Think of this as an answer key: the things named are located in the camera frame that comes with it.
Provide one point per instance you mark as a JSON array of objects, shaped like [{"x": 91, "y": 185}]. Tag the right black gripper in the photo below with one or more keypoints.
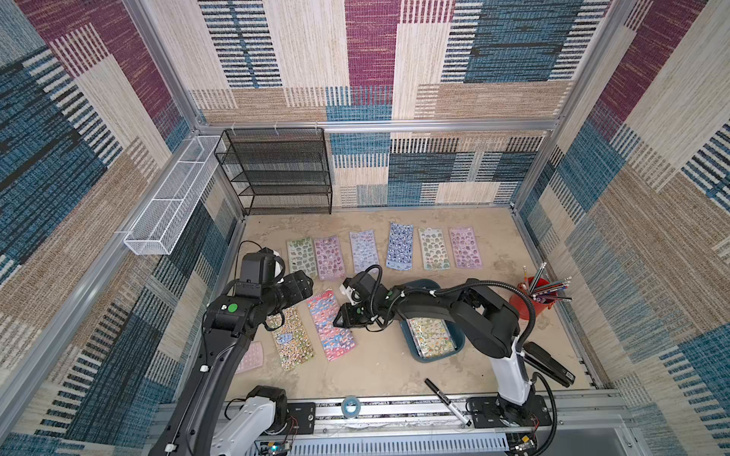
[{"x": 347, "y": 313}]

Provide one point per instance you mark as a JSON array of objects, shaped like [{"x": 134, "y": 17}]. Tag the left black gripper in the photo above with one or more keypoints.
[{"x": 299, "y": 289}]

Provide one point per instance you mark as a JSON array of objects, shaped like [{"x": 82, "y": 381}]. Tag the red blue sticker sheet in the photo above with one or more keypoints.
[{"x": 336, "y": 342}]

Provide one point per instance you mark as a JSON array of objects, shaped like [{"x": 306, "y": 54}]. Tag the pink purple sticker sheet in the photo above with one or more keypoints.
[{"x": 330, "y": 262}]

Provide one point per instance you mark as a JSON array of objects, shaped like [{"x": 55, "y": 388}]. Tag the light blue sticker sheet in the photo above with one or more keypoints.
[{"x": 364, "y": 250}]

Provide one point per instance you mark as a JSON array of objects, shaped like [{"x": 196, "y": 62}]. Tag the teal plastic storage box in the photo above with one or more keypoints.
[{"x": 410, "y": 309}]

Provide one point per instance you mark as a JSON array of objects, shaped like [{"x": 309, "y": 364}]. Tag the penguin sticker sheet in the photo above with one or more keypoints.
[{"x": 400, "y": 247}]

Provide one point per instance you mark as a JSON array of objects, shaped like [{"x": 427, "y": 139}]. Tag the white green frog sticker sheet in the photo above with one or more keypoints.
[{"x": 434, "y": 250}]

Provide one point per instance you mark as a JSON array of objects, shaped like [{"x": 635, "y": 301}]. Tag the lilac character sticker sheet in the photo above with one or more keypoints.
[{"x": 465, "y": 248}]

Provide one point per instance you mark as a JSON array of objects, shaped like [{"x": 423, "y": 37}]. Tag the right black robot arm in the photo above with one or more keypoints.
[{"x": 496, "y": 317}]

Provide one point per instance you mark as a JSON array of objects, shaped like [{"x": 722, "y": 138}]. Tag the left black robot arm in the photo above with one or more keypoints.
[{"x": 257, "y": 299}]

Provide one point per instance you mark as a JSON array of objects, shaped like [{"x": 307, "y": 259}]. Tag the pink calculator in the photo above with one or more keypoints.
[{"x": 253, "y": 358}]

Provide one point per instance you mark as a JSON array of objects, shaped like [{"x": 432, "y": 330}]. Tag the green yellow sticker sheet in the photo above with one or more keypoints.
[{"x": 431, "y": 337}]

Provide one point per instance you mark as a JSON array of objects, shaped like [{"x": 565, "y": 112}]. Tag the blue tape roll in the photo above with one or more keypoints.
[{"x": 350, "y": 407}]

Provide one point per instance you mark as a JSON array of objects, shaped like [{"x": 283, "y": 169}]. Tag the black marker pen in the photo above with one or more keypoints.
[{"x": 447, "y": 402}]

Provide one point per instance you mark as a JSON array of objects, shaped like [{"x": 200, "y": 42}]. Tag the black stapler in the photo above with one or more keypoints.
[{"x": 541, "y": 360}]

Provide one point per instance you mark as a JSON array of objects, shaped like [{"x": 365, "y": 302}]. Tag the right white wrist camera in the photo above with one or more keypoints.
[{"x": 350, "y": 293}]

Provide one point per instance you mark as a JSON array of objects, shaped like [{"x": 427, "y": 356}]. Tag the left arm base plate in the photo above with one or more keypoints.
[{"x": 294, "y": 418}]

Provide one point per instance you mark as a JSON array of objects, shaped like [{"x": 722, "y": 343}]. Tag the black wire mesh shelf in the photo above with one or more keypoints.
[{"x": 278, "y": 171}]

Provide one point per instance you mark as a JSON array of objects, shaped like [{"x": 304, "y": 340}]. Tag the white wire mesh basket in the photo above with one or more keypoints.
[{"x": 159, "y": 228}]

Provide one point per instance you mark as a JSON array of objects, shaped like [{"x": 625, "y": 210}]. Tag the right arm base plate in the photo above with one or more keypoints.
[{"x": 491, "y": 412}]

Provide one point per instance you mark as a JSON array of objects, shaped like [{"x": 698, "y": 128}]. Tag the white cable duct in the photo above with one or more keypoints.
[{"x": 448, "y": 444}]

